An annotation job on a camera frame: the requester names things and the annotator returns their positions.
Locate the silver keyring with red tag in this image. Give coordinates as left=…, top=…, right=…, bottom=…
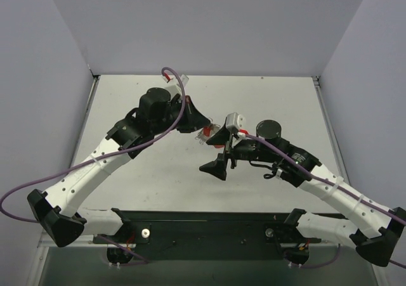
left=195, top=124, right=221, bottom=145

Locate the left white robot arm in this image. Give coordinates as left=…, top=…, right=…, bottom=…
left=27, top=88, right=211, bottom=247

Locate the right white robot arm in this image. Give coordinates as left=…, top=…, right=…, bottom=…
left=199, top=114, right=405, bottom=267

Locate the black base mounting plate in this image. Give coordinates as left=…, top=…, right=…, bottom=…
left=109, top=211, right=308, bottom=261

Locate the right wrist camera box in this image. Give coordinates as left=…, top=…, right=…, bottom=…
left=225, top=112, right=247, bottom=140

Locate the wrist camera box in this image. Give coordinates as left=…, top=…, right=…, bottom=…
left=225, top=112, right=247, bottom=140
left=161, top=74, right=189, bottom=94

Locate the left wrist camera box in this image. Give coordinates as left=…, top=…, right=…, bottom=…
left=161, top=74, right=189, bottom=94

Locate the aluminium frame rail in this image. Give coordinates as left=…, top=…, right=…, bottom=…
left=311, top=76, right=344, bottom=170

